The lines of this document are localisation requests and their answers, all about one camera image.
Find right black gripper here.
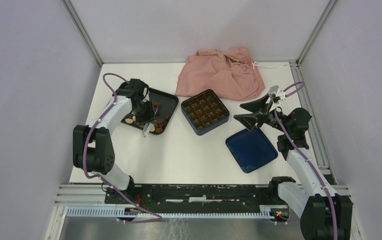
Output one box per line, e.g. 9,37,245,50
234,92,290,134

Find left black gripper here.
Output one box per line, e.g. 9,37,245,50
131,99,158,129

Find silver metal tongs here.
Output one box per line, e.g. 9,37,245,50
142,122,155,138

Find blue chocolate box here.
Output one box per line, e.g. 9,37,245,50
181,89,230,136

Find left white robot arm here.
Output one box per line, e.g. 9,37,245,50
72,78,155,204

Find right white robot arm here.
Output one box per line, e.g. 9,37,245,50
234,95,353,240

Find black chocolate tray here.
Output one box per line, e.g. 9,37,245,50
115,82,179,135

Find blue box lid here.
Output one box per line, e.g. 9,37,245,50
225,128,278,174

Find pink cloth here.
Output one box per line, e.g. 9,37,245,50
175,46,266,102

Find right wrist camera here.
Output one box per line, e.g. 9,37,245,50
268,85,287,103

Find white drawstring cord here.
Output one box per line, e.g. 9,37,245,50
251,61,288,70

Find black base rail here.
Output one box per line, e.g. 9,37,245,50
104,184,297,215

